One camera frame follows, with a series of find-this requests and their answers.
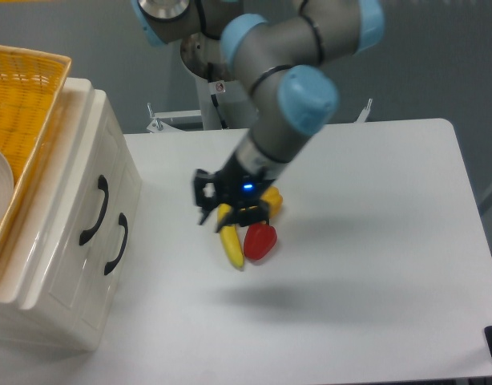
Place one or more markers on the yellow banana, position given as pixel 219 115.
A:
pixel 232 247

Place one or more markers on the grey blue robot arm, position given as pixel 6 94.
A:
pixel 278 67

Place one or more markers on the white table bracket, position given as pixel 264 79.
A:
pixel 174 121
pixel 363 116

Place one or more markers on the left white table bracket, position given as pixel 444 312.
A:
pixel 174 121

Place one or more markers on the yellow woven basket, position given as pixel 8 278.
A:
pixel 30 84

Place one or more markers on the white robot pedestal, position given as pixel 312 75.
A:
pixel 224 104

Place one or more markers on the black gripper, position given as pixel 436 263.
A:
pixel 243 179

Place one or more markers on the white drawer cabinet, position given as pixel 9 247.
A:
pixel 33 222

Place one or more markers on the yellow bell pepper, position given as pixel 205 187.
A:
pixel 274 200

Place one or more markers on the red bell pepper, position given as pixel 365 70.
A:
pixel 260 238

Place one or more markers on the right white table bracket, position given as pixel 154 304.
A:
pixel 363 116

